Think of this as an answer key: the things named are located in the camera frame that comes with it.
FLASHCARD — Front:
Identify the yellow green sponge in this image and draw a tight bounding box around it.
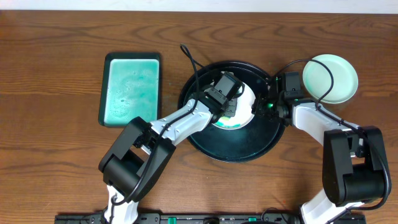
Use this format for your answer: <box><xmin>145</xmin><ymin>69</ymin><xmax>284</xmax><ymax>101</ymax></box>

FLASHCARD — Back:
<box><xmin>216</xmin><ymin>116</ymin><xmax>236</xmax><ymax>126</ymax></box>

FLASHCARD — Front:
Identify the white plate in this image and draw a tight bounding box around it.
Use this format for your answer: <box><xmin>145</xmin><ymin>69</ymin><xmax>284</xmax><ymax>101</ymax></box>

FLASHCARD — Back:
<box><xmin>197</xmin><ymin>83</ymin><xmax>255</xmax><ymax>130</ymax></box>

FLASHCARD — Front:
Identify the green plate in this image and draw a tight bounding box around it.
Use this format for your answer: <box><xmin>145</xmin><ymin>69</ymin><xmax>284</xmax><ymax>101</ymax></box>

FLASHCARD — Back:
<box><xmin>302</xmin><ymin>54</ymin><xmax>359</xmax><ymax>104</ymax></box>

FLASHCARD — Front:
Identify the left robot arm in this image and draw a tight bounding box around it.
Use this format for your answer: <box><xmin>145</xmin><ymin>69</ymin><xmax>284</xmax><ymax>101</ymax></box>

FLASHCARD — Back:
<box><xmin>98</xmin><ymin>96</ymin><xmax>237</xmax><ymax>223</ymax></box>

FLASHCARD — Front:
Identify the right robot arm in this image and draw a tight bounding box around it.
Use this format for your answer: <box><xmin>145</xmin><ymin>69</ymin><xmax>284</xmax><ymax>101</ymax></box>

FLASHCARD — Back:
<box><xmin>252</xmin><ymin>91</ymin><xmax>392</xmax><ymax>223</ymax></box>

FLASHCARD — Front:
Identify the rectangular tray with soapy water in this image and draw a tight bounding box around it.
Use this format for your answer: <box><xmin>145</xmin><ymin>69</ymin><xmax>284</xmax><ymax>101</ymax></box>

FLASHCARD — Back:
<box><xmin>98</xmin><ymin>52</ymin><xmax>162</xmax><ymax>128</ymax></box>

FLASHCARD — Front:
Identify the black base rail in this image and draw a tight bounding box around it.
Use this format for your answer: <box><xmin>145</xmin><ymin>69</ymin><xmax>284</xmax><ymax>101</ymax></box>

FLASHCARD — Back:
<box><xmin>54</xmin><ymin>212</ymin><xmax>367</xmax><ymax>224</ymax></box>

